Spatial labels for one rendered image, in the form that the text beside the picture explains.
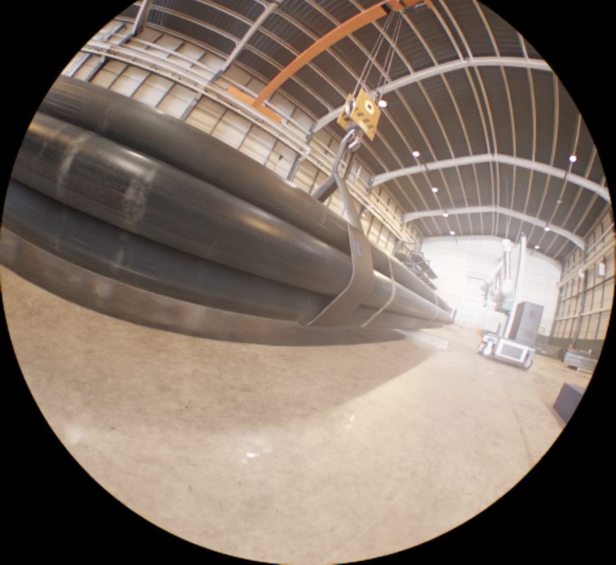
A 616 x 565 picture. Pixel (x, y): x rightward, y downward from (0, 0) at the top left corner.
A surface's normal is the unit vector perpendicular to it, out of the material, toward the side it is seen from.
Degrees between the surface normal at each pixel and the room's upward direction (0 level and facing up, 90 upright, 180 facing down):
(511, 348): 90
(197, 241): 124
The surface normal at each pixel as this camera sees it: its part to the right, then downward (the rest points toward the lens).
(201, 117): 0.61, 0.17
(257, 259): 0.40, 0.57
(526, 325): -0.67, -0.29
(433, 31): -0.24, 0.95
